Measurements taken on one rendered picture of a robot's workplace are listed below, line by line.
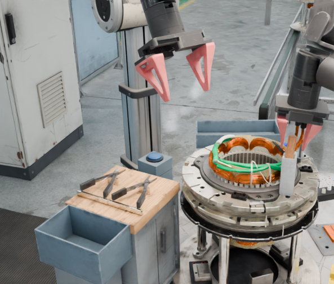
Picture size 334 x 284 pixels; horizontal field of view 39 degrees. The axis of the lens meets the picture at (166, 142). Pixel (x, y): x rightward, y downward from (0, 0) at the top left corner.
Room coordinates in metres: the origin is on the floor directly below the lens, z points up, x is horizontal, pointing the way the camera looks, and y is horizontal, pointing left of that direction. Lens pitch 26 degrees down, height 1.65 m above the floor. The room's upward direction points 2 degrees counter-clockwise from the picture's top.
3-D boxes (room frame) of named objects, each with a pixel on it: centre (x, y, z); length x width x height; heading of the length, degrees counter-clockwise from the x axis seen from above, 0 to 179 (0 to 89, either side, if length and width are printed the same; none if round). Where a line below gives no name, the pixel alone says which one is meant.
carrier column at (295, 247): (0.89, -0.30, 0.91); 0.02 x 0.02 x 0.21
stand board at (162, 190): (0.93, 0.10, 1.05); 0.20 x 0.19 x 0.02; 149
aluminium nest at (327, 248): (1.08, -0.46, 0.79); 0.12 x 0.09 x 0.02; 5
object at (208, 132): (1.28, -0.21, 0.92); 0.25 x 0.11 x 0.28; 86
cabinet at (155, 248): (0.93, 0.10, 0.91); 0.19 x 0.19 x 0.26; 59
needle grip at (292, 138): (0.86, -0.26, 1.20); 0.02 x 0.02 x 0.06
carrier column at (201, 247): (1.03, -0.09, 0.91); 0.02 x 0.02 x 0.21
